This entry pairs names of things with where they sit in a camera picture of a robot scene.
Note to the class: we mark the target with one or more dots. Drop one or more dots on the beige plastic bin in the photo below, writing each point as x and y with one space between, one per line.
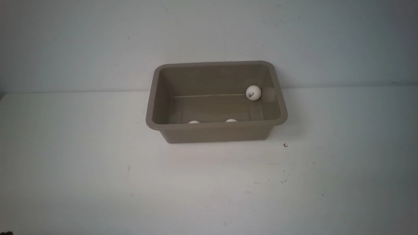
211 93

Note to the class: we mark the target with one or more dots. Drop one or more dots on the white ping-pong ball with logo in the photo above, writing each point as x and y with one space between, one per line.
253 93

